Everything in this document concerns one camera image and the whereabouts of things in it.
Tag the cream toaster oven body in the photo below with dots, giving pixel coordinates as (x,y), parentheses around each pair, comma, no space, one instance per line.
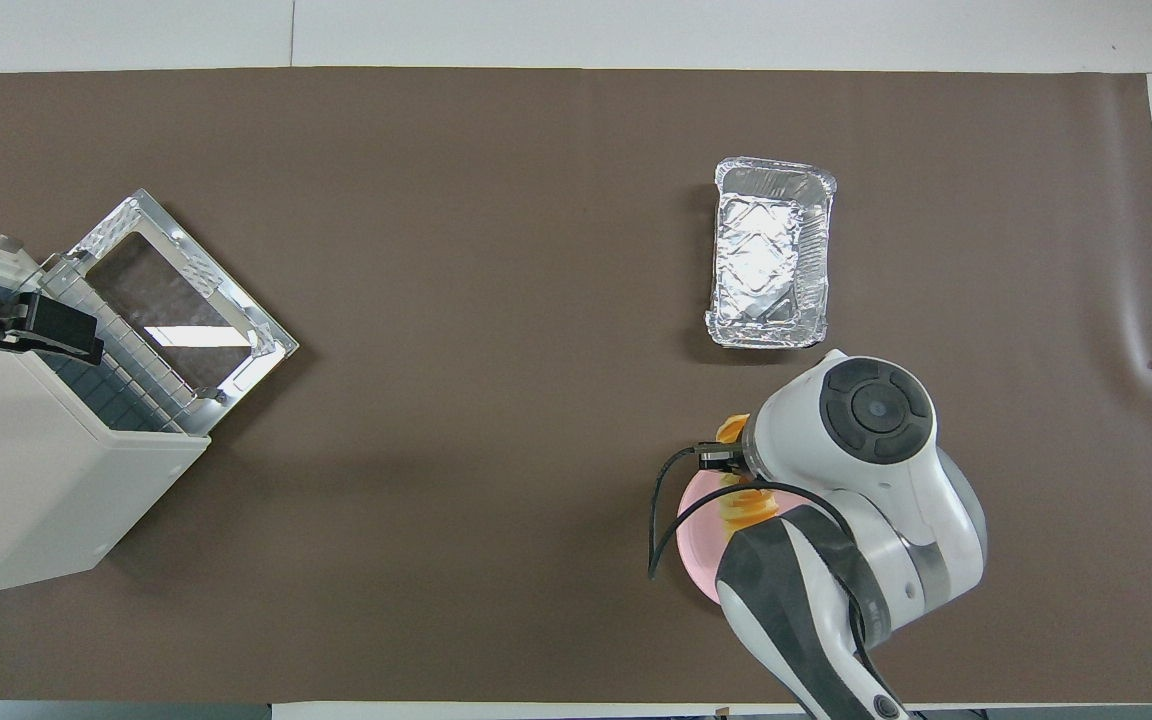
(36,500)

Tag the aluminium foil baking tray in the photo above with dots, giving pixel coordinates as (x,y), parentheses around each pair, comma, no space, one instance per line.
(766,250)

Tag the glass oven door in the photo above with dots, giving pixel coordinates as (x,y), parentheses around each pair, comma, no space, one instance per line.
(166,290)

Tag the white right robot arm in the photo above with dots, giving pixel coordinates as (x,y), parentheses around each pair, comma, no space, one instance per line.
(936,500)

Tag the pink round plate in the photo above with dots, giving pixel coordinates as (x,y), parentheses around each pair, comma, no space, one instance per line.
(696,540)

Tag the golden ridged bread loaf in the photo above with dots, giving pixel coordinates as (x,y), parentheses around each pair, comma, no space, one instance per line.
(746,505)

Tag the brown table mat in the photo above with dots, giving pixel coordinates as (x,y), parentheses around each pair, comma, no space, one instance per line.
(436,200)

